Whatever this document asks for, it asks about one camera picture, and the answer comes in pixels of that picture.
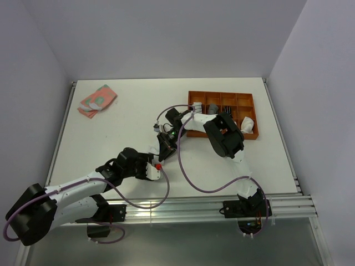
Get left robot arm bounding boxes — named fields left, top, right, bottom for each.
left=3, top=148, right=161, bottom=246

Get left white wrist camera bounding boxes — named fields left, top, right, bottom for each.
left=146, top=163, right=161, bottom=181

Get white sock with black stripes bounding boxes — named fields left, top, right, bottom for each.
left=148, top=144, right=165, bottom=165

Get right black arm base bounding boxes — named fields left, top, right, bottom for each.
left=219, top=197, right=272, bottom=235

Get rolled grey socks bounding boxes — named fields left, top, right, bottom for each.
left=207, top=104, right=219, bottom=115

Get orange compartment tray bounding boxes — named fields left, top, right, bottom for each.
left=186, top=90, right=260, bottom=140

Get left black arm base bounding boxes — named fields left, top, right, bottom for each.
left=75, top=204, right=126, bottom=244

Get large white rolled socks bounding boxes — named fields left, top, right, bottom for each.
left=241, top=116, right=255, bottom=134

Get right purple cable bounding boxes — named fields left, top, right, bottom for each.
left=154, top=103, right=270, bottom=238

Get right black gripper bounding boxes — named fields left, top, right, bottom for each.
left=158, top=128, right=187, bottom=162

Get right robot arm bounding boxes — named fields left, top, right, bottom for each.
left=154, top=105, right=272, bottom=218

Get pink green patterned socks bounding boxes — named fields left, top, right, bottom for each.
left=77, top=84, right=117, bottom=119

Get rolled white striped socks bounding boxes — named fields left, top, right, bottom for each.
left=192, top=102, right=203, bottom=114

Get black striped sock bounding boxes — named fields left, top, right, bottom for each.
left=224, top=106, right=232, bottom=115

